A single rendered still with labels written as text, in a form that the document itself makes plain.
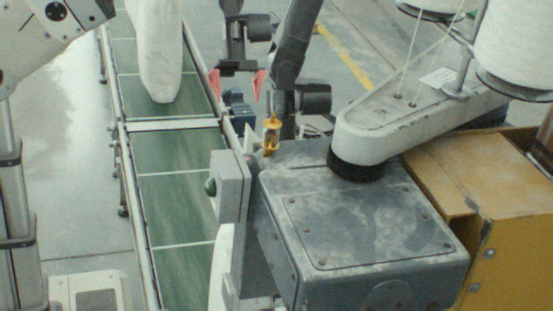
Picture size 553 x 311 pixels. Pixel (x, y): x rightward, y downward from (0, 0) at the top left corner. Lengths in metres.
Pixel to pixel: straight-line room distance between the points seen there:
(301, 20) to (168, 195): 1.35
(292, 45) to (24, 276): 1.05
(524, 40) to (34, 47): 0.92
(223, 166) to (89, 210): 2.06
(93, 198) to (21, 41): 1.74
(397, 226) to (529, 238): 0.23
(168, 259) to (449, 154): 1.30
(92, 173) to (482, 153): 2.37
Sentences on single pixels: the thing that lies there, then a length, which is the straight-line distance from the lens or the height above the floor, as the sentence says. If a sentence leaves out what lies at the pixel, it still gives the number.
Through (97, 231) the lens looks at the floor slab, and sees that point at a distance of 2.84.
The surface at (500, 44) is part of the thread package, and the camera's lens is 0.85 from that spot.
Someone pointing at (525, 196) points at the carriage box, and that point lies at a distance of 1.01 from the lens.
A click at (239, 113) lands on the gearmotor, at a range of 2.91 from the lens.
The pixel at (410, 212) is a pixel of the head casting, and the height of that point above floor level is 1.34.
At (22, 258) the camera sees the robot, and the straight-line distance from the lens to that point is 1.83.
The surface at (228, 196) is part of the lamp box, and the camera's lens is 0.93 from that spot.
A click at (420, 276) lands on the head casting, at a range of 0.83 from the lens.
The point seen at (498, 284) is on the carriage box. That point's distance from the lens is 1.05.
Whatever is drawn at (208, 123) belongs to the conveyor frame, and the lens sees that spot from 2.86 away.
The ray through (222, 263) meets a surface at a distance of 1.58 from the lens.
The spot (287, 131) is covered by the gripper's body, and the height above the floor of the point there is 1.23.
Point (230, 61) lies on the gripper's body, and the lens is 1.57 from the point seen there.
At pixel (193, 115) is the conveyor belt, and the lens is 2.90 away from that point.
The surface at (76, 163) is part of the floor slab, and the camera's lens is 3.25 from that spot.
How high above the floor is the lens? 1.86
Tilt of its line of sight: 34 degrees down
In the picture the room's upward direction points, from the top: 8 degrees clockwise
